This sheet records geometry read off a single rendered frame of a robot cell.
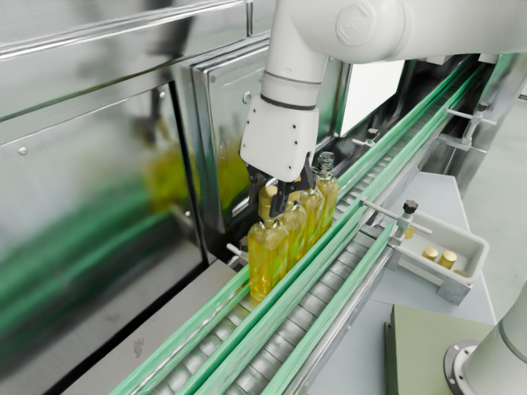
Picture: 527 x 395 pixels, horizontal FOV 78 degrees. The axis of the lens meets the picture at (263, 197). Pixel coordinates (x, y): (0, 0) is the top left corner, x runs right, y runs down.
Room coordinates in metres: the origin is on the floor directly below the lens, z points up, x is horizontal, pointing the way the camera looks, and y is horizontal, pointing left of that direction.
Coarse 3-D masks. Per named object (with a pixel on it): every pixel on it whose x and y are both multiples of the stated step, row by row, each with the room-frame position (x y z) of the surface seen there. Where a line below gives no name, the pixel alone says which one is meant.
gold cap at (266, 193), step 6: (270, 186) 0.40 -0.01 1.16; (264, 192) 0.38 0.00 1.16; (270, 192) 0.38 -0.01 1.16; (276, 192) 0.38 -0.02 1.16; (264, 198) 0.37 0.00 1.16; (270, 198) 0.37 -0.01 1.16; (264, 204) 0.37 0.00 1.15; (270, 204) 0.37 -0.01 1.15; (258, 210) 0.38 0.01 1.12; (264, 210) 0.37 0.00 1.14; (264, 216) 0.37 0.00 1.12; (276, 216) 0.37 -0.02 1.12
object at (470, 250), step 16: (432, 224) 0.64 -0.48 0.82; (448, 224) 0.63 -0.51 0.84; (416, 240) 0.63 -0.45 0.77; (432, 240) 0.63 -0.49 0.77; (448, 240) 0.61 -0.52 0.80; (464, 240) 0.59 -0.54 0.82; (480, 240) 0.57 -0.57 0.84; (416, 256) 0.52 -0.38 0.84; (464, 256) 0.57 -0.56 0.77; (480, 256) 0.52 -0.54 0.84; (448, 272) 0.47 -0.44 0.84; (464, 272) 0.52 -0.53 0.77
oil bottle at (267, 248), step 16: (256, 224) 0.38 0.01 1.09; (256, 240) 0.37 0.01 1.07; (272, 240) 0.36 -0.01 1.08; (288, 240) 0.38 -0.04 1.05; (256, 256) 0.37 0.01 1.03; (272, 256) 0.35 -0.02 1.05; (256, 272) 0.37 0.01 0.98; (272, 272) 0.35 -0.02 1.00; (256, 288) 0.37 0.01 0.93; (272, 288) 0.35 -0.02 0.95
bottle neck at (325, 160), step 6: (318, 156) 0.52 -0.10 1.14; (324, 156) 0.53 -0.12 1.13; (330, 156) 0.52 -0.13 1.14; (318, 162) 0.51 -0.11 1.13; (324, 162) 0.50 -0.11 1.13; (330, 162) 0.50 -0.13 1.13; (318, 168) 0.51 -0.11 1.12; (324, 168) 0.50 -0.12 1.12; (330, 168) 0.51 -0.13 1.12; (318, 174) 0.51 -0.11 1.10; (324, 174) 0.50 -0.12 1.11; (330, 174) 0.51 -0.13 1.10
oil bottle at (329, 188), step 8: (320, 184) 0.49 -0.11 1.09; (328, 184) 0.49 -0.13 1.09; (336, 184) 0.51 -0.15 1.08; (328, 192) 0.48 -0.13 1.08; (336, 192) 0.51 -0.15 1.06; (328, 200) 0.48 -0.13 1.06; (328, 208) 0.49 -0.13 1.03; (328, 216) 0.49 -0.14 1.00; (328, 224) 0.50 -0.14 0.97; (320, 232) 0.48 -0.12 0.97
